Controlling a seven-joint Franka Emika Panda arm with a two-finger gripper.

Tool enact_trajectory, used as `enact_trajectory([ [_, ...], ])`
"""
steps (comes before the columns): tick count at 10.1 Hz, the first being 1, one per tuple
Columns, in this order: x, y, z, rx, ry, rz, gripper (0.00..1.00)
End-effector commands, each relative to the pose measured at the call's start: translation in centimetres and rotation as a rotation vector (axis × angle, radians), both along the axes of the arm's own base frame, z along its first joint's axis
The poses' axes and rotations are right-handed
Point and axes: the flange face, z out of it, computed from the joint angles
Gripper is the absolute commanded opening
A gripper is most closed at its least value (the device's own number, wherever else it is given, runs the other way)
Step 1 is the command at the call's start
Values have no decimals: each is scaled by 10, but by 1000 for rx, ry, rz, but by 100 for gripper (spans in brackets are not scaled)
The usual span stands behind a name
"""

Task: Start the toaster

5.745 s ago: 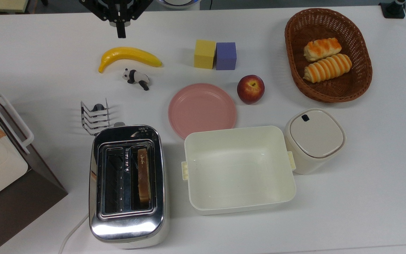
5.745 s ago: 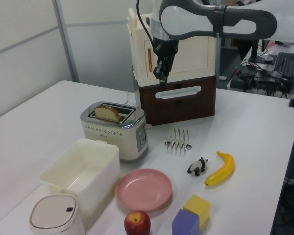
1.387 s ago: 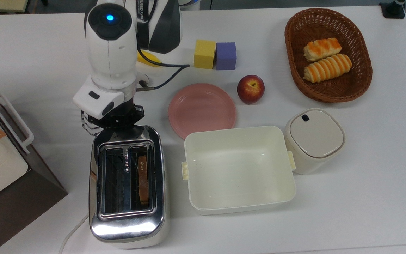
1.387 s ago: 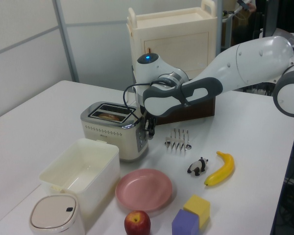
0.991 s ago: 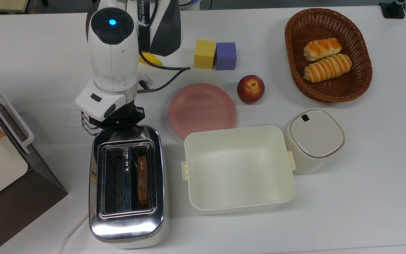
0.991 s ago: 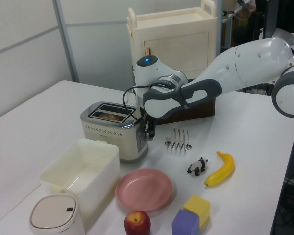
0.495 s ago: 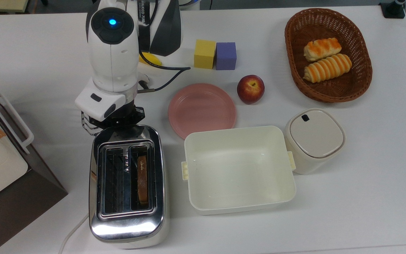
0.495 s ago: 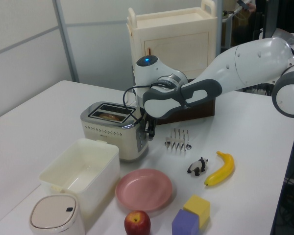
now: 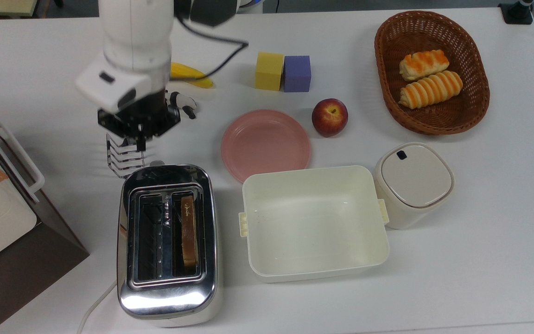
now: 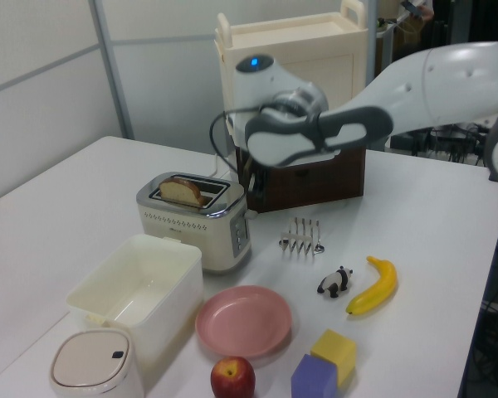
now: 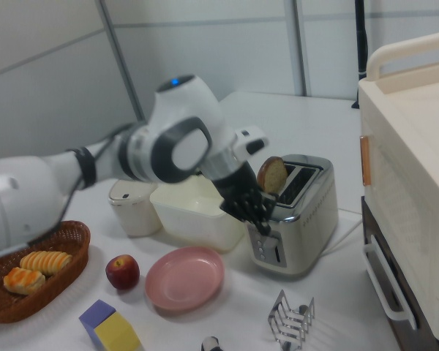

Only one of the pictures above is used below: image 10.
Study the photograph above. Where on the yellow toy banana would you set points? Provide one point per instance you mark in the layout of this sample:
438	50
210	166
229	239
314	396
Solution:
377	290

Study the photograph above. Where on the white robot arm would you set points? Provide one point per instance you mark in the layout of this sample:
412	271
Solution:
440	83

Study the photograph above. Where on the pink plastic plate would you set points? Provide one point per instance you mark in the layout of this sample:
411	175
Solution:
242	321

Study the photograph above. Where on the red apple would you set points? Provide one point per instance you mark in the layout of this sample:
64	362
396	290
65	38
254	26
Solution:
232	379

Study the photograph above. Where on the small panda figurine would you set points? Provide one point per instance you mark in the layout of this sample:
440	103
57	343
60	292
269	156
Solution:
336	282

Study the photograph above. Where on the purple foam cube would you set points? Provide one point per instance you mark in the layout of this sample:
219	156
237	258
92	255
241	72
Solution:
313	377

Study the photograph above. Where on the chrome cream two-slot toaster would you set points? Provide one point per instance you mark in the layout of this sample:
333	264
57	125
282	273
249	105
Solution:
182	224

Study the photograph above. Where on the cream rectangular plastic container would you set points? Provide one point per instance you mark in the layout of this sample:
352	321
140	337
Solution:
149	282

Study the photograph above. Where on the yellow foam cube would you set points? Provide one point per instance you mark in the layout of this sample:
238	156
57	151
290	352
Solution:
336	350

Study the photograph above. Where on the small white lidded bin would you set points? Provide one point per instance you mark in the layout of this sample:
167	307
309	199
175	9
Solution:
91	360

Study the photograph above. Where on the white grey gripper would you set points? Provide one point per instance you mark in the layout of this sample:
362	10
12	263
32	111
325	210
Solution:
282	145

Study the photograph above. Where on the toast bread slice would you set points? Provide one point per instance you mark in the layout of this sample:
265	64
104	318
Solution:
180	191

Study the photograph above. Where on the cream and brown cabinet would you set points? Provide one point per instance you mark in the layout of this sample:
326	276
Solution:
315	54

